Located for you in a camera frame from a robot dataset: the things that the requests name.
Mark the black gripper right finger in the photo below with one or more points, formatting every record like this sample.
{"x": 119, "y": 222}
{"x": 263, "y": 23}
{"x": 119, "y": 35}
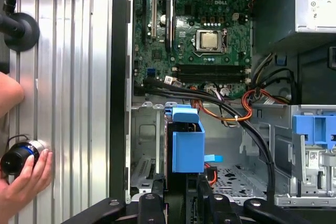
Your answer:
{"x": 223, "y": 211}

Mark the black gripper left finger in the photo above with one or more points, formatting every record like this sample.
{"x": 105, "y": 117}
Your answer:
{"x": 151, "y": 209}

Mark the hard disk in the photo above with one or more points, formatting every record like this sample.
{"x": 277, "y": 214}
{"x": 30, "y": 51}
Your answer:
{"x": 187, "y": 150}

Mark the round black blue-ringed tool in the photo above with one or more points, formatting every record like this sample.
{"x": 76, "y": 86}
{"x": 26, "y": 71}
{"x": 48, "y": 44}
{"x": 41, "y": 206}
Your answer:
{"x": 15, "y": 159}

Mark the metal disk bay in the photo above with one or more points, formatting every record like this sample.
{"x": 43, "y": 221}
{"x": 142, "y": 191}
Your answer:
{"x": 147, "y": 134}

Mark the person's bare hand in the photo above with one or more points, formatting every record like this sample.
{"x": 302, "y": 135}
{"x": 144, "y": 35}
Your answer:
{"x": 29, "y": 179}

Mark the grey metal drive cage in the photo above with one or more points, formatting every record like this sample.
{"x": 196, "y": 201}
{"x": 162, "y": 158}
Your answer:
{"x": 283, "y": 142}

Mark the blue plastic cage latch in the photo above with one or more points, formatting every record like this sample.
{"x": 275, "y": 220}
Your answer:
{"x": 302, "y": 129}

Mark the black RAM slot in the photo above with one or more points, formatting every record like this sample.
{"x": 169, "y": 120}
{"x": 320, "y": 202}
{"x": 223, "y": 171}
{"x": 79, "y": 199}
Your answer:
{"x": 210, "y": 70}
{"x": 210, "y": 80}
{"x": 210, "y": 66}
{"x": 210, "y": 75}

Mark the black open PC case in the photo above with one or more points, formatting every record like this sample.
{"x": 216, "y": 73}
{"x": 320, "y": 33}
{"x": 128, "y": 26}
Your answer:
{"x": 119, "y": 77}

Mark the CPU socket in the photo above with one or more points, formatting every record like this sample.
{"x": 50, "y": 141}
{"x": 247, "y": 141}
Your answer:
{"x": 211, "y": 52}

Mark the silver CPU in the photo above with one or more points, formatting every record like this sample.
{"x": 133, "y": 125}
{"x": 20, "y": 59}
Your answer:
{"x": 211, "y": 40}

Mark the green motherboard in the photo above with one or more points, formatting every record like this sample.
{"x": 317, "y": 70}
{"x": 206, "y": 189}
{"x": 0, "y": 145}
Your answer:
{"x": 236, "y": 40}

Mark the black graphics card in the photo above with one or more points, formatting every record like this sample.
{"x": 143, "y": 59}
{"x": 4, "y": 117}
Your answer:
{"x": 170, "y": 24}

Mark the black expansion slot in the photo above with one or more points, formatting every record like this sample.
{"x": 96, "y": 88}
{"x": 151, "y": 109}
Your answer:
{"x": 144, "y": 22}

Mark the white expansion slot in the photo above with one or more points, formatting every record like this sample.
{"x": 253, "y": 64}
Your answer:
{"x": 153, "y": 16}

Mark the black round stand base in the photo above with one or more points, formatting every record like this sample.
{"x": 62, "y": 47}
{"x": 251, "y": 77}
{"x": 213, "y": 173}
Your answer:
{"x": 25, "y": 32}

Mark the grey power supply unit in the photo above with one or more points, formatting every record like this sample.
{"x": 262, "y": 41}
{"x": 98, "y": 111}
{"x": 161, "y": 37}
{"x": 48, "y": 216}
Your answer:
{"x": 315, "y": 11}

